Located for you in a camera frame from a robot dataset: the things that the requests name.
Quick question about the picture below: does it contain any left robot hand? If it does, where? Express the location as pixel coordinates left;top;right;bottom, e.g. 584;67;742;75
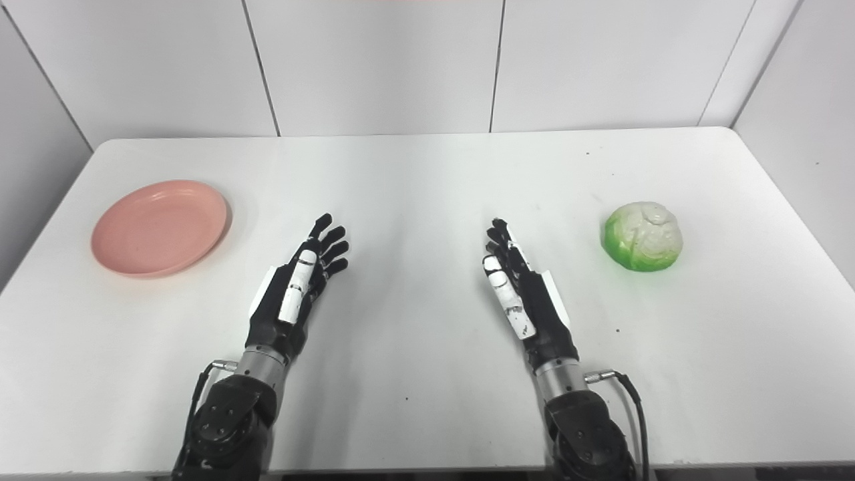
245;213;350;361

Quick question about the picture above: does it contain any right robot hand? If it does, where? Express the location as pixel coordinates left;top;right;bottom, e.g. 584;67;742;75
482;218;580;370

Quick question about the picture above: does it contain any green white cabbage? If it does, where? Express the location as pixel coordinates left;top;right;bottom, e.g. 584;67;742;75
602;201;684;273

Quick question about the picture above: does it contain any pink plate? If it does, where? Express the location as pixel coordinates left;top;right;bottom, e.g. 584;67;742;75
91;179;230;279

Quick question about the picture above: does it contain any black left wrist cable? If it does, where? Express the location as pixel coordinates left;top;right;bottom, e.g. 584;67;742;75
175;360;238;481

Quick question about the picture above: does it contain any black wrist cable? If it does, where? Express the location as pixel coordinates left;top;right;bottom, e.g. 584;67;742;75
584;369;651;481
175;360;238;481

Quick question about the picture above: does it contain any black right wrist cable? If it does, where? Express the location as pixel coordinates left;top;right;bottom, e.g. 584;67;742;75
584;369;651;481

